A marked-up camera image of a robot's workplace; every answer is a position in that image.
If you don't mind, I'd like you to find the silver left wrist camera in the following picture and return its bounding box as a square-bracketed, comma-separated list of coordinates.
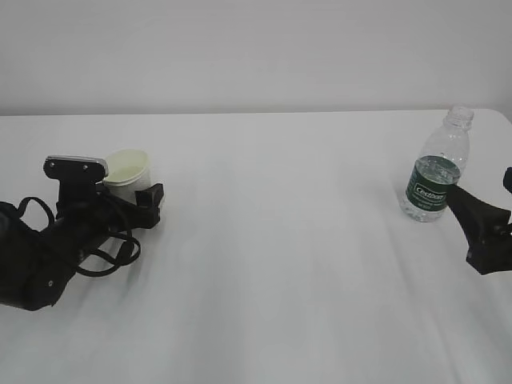
[43, 155, 109, 185]

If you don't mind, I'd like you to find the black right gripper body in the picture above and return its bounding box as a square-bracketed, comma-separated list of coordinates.
[466, 227, 511, 275]

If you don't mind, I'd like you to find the white paper cup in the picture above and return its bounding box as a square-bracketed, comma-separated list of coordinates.
[99, 149, 160, 228]

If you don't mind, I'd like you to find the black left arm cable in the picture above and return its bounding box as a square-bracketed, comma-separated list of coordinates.
[15, 187, 142, 278]

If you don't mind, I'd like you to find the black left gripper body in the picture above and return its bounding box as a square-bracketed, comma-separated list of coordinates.
[51, 183, 160, 255]

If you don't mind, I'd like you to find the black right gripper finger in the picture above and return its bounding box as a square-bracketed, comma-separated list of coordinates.
[446, 185, 511, 244]
[502, 167, 512, 188]

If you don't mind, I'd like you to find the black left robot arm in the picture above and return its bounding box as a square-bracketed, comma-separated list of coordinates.
[1, 183, 164, 311]

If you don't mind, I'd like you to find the clear water bottle green label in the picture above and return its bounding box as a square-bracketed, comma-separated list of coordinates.
[400, 106, 474, 222]

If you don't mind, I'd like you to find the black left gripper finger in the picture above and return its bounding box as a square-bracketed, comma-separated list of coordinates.
[135, 183, 165, 211]

